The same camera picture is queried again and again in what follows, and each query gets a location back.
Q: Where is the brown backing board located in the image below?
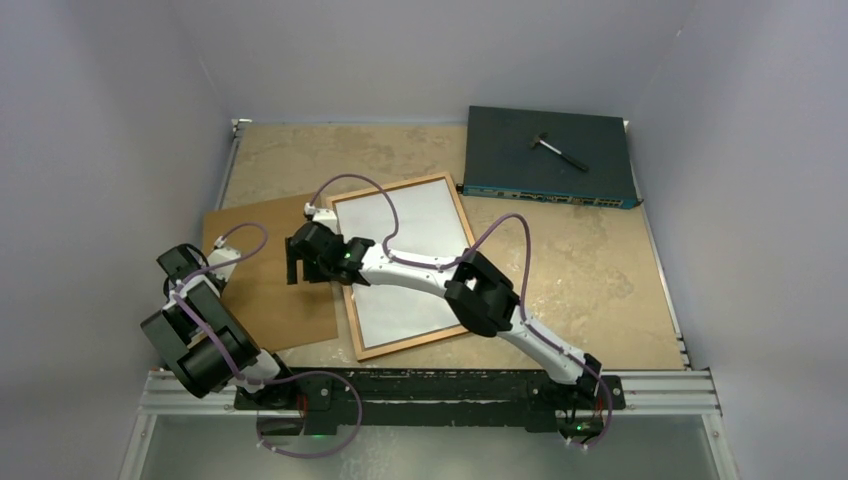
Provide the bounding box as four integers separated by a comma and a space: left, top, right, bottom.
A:
202, 194, 338, 352

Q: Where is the orange wooden picture frame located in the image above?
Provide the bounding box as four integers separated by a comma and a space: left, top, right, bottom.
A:
324, 172, 480, 363

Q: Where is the glossy photo print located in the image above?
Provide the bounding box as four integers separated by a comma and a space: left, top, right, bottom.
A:
334, 180, 473, 350

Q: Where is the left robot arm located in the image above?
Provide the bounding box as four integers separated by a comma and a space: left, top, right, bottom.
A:
140, 243, 298, 409

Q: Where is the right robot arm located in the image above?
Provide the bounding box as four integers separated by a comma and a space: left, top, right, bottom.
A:
285, 221, 610, 407

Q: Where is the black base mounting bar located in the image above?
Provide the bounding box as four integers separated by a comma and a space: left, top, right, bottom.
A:
234, 368, 626, 436

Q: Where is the small black hammer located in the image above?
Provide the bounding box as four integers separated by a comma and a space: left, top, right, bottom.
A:
529, 132, 589, 172

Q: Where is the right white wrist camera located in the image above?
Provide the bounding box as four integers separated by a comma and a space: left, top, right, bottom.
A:
303, 203, 338, 232

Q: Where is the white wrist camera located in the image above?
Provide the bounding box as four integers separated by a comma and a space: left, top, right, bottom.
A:
206, 245, 242, 290
303, 203, 338, 232

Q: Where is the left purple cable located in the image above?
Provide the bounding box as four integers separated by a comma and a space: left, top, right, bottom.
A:
172, 222, 363, 462

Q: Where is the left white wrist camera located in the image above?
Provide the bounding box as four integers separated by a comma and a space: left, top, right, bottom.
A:
206, 245, 242, 290

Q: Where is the dark network switch box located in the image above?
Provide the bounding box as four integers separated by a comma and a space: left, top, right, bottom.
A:
460, 106, 643, 210

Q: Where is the aluminium rail frame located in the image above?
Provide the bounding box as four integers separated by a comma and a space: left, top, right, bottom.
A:
123, 124, 738, 479

